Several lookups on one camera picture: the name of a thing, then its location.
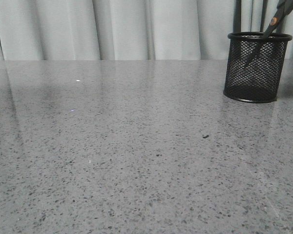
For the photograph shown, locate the grey and orange scissors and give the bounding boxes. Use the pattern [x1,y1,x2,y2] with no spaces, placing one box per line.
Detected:
[239,0,293,81]

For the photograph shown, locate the black mesh pen bucket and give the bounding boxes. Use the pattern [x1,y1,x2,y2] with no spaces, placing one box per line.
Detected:
[223,32,292,103]

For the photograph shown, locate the white curtain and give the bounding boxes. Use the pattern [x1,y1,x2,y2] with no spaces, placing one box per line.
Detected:
[0,0,293,61]

